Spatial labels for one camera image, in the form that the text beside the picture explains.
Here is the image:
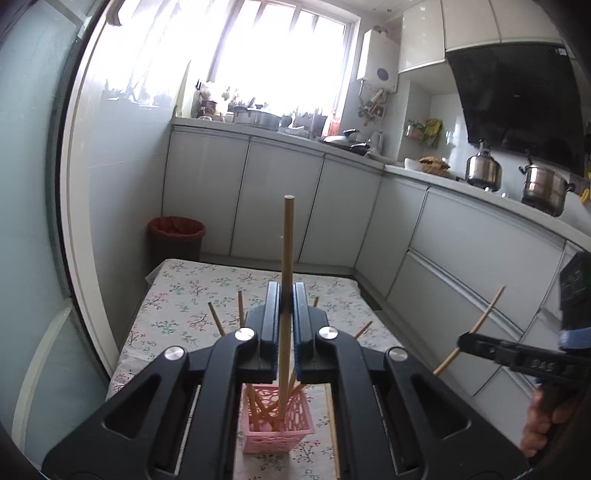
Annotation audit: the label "right hand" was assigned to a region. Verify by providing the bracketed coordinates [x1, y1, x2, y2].
[520, 385, 580, 458]

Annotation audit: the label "pink perforated utensil basket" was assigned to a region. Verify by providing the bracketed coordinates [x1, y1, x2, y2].
[240, 384, 315, 454]

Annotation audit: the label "wooden chopstick in basket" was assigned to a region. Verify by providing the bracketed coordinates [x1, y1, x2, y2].
[207, 302, 225, 337]
[354, 321, 374, 339]
[238, 290, 245, 328]

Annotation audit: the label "floral tablecloth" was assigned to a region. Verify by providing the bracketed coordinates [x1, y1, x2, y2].
[108, 260, 398, 479]

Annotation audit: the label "white lower cabinets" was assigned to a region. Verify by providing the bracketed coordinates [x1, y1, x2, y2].
[161, 124, 591, 446]

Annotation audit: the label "white cabinets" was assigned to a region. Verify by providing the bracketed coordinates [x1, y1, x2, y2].
[161, 124, 591, 446]
[399, 0, 563, 73]

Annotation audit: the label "red trash bin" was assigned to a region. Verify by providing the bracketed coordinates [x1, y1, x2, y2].
[147, 216, 206, 267]

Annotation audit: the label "steel kettle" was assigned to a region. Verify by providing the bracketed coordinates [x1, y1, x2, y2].
[465, 140, 502, 192]

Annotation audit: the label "white bowl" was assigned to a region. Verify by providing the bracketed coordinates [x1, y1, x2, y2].
[404, 157, 422, 172]

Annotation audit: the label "black range hood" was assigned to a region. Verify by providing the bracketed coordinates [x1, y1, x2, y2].
[447, 43, 585, 176]

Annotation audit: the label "yellow green food bag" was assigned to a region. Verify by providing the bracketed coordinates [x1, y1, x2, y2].
[422, 118, 443, 148]

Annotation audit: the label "black frying pan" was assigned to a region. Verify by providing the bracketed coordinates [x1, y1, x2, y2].
[322, 129, 370, 156]

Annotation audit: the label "steel pot by window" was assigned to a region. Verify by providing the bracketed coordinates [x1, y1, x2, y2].
[233, 106, 281, 131]

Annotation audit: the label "white water heater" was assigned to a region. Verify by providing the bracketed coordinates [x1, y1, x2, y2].
[356, 30, 400, 93]

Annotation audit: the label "white upper cabinets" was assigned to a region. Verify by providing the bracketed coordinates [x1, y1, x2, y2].
[399, 0, 563, 73]

